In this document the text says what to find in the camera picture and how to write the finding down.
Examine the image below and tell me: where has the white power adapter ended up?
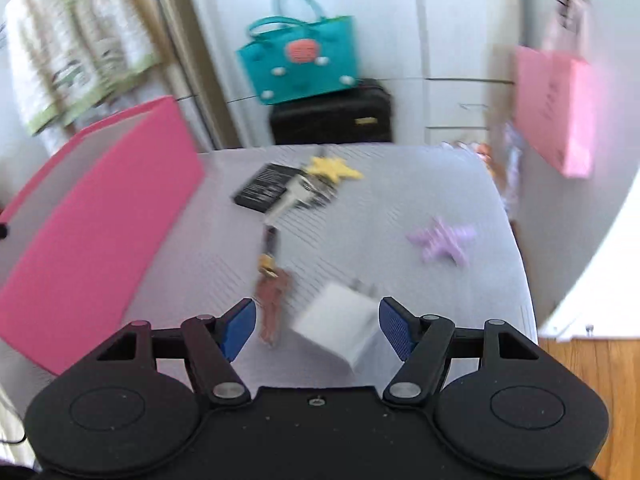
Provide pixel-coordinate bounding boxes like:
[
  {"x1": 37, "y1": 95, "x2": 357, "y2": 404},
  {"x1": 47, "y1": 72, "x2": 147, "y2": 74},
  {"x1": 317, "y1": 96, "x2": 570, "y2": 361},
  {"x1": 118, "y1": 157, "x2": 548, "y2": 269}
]
[{"x1": 291, "y1": 282, "x2": 378, "y2": 368}]

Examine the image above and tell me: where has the silver key bunch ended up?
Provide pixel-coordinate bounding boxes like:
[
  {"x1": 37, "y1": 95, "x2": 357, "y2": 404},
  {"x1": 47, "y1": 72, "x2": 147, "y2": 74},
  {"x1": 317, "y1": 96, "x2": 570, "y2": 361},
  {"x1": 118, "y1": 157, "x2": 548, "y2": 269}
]
[{"x1": 254, "y1": 226, "x2": 292, "y2": 347}]

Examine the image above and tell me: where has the purple starfish hair clip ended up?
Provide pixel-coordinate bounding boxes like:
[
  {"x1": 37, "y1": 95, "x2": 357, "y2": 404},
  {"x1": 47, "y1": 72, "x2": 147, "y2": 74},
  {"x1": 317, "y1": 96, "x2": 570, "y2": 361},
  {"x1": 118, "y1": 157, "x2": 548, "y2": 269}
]
[{"x1": 406, "y1": 218, "x2": 476, "y2": 266}]

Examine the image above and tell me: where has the pink cardboard box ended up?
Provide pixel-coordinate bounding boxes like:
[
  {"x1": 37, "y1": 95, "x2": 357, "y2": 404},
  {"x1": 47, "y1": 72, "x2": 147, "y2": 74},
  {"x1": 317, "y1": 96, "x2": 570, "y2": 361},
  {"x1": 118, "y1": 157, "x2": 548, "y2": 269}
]
[{"x1": 1, "y1": 96, "x2": 205, "y2": 375}]

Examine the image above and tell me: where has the yellow starfish hair clip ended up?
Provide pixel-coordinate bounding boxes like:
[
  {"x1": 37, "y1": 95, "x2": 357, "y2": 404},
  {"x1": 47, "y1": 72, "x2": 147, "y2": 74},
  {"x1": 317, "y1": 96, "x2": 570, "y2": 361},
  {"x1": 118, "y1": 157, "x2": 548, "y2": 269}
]
[{"x1": 305, "y1": 157, "x2": 363, "y2": 184}]

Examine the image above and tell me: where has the clear plastic bag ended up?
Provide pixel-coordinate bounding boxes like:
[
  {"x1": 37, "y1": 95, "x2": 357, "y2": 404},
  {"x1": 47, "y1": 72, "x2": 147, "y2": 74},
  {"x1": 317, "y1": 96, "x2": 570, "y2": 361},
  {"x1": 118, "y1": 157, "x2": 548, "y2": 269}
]
[{"x1": 498, "y1": 122, "x2": 525, "y2": 221}]

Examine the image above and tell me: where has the black suitcase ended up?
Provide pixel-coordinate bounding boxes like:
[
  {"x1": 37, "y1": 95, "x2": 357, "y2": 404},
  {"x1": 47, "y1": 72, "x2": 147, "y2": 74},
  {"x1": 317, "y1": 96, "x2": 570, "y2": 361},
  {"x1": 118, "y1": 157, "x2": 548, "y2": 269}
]
[{"x1": 269, "y1": 79, "x2": 393, "y2": 145}]

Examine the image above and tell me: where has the pink shopping bag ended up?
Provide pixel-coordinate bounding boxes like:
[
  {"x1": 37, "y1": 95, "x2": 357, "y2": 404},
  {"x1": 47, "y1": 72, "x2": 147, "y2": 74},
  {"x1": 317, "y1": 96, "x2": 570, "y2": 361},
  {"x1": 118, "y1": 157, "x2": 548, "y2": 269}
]
[{"x1": 514, "y1": 0, "x2": 600, "y2": 179}]

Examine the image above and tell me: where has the teal felt handbag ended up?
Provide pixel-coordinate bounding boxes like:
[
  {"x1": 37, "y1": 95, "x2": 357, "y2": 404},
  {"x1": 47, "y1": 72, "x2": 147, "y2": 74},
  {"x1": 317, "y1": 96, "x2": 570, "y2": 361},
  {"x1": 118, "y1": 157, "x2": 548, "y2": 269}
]
[{"x1": 236, "y1": 0, "x2": 359, "y2": 105}]

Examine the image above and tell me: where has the grey wardrobe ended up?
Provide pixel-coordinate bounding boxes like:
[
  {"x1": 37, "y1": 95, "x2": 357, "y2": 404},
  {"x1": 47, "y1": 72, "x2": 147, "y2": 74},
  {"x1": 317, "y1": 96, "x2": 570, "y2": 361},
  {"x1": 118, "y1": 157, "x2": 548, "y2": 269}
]
[{"x1": 192, "y1": 0, "x2": 521, "y2": 148}]

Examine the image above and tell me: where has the white fleece robe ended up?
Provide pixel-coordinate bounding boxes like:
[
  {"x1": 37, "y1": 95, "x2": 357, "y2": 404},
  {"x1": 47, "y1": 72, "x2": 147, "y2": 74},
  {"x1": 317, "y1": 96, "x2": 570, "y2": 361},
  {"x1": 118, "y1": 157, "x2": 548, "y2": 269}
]
[{"x1": 4, "y1": 0, "x2": 160, "y2": 136}]

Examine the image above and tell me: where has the black clothes rack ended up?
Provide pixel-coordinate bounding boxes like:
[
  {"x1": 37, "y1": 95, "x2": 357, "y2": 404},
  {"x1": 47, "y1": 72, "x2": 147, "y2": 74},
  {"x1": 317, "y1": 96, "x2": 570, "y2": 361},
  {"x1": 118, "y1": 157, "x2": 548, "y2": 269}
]
[{"x1": 156, "y1": 0, "x2": 242, "y2": 152}]

